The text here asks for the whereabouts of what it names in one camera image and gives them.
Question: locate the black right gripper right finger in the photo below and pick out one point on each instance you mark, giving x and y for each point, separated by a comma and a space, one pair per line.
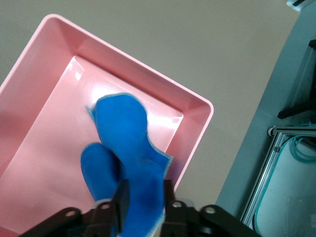
182, 222

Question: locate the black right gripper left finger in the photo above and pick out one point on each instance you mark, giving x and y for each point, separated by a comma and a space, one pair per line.
122, 205

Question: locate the blue cloth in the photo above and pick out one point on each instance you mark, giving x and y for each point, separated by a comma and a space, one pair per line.
123, 135

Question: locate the teal tube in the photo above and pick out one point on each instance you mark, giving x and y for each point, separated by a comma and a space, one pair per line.
296, 155

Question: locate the pink plastic bin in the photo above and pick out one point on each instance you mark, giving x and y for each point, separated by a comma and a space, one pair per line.
37, 98

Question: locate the black stand leg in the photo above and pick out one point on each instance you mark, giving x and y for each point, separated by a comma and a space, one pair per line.
296, 108

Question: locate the fabric table cover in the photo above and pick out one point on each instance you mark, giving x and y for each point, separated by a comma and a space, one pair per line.
172, 37

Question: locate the white device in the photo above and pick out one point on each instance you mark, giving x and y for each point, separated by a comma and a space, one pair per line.
302, 3

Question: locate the aluminium profile frame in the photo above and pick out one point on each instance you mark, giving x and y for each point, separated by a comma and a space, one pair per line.
274, 158

